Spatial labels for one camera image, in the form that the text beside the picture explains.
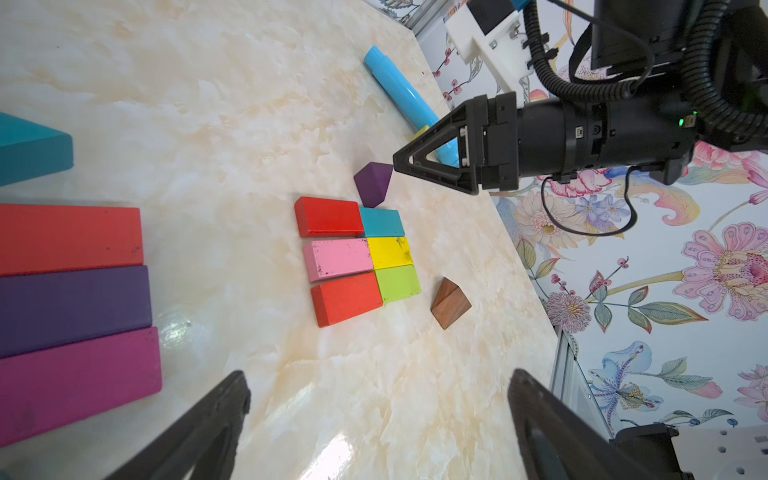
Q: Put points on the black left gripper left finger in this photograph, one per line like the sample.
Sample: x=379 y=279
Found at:
x=202 y=443

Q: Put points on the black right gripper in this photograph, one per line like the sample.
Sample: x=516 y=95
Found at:
x=551 y=138

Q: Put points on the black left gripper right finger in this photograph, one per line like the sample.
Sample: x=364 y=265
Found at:
x=555 y=443

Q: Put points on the purple triangle block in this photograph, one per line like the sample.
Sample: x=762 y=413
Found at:
x=372 y=183

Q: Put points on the teal small block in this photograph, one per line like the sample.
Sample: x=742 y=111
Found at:
x=381 y=223

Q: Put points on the yellow rectangular block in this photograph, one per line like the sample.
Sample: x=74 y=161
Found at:
x=389 y=252

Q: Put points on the magenta rectangular block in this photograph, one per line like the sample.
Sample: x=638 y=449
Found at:
x=45 y=390

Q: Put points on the green rectangular block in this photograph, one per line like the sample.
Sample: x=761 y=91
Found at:
x=398 y=283

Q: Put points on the red rectangular block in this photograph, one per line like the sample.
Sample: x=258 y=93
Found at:
x=45 y=239
x=320 y=218
x=338 y=300

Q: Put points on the pink rectangular block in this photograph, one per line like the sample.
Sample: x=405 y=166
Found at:
x=329 y=259

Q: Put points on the purple rectangular block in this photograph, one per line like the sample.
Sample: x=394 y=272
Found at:
x=43 y=311

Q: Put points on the teal triangle block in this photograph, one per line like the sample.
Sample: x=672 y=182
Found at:
x=30 y=150

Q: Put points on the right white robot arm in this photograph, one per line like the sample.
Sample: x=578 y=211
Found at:
x=648 y=81

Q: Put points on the small yellow cube block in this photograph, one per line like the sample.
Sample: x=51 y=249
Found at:
x=420 y=132

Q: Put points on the blue toy microphone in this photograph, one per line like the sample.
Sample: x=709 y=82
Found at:
x=416 y=111

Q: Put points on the brown small block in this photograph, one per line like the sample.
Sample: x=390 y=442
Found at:
x=449 y=304

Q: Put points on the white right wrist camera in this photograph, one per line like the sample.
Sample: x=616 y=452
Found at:
x=492 y=31

